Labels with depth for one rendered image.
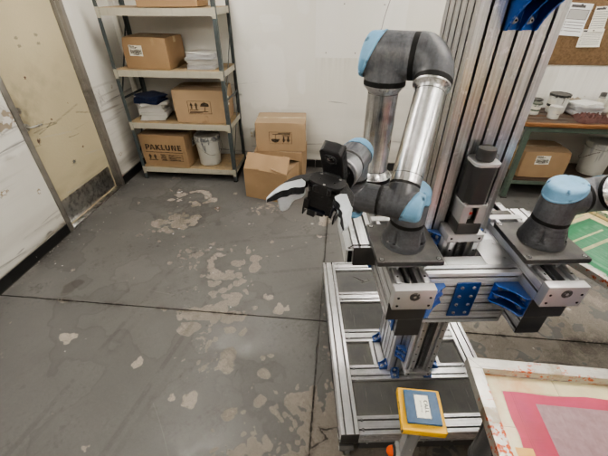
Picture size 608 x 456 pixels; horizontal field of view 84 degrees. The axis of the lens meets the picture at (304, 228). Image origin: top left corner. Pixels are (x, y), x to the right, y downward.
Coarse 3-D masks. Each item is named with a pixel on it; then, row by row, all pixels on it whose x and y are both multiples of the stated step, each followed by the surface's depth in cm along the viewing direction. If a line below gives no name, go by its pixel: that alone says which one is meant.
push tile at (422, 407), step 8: (408, 392) 105; (416, 392) 105; (424, 392) 105; (432, 392) 105; (408, 400) 103; (416, 400) 103; (424, 400) 103; (432, 400) 103; (408, 408) 101; (416, 408) 101; (424, 408) 101; (432, 408) 101; (408, 416) 99; (416, 416) 99; (424, 416) 99; (432, 416) 99; (440, 416) 99; (424, 424) 97; (432, 424) 97; (440, 424) 97
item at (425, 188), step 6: (426, 186) 106; (426, 192) 104; (426, 198) 104; (426, 204) 105; (426, 210) 107; (426, 216) 110; (396, 222) 111; (402, 222) 109; (408, 222) 108; (420, 222) 109
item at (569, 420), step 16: (512, 400) 104; (528, 400) 104; (544, 400) 104; (560, 400) 104; (576, 400) 104; (592, 400) 104; (512, 416) 100; (528, 416) 100; (544, 416) 100; (560, 416) 100; (576, 416) 100; (592, 416) 100; (528, 432) 96; (544, 432) 96; (560, 432) 96; (576, 432) 96; (592, 432) 96; (528, 448) 93; (544, 448) 93; (560, 448) 93; (576, 448) 93; (592, 448) 93
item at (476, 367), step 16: (480, 368) 109; (496, 368) 109; (512, 368) 109; (528, 368) 109; (544, 368) 109; (560, 368) 109; (576, 368) 109; (592, 368) 109; (480, 384) 105; (592, 384) 108; (480, 400) 101; (496, 416) 97; (496, 432) 93; (496, 448) 91
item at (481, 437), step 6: (480, 426) 120; (480, 432) 120; (480, 438) 119; (486, 438) 116; (474, 444) 124; (480, 444) 120; (486, 444) 117; (468, 450) 129; (474, 450) 124; (480, 450) 120; (486, 450) 117
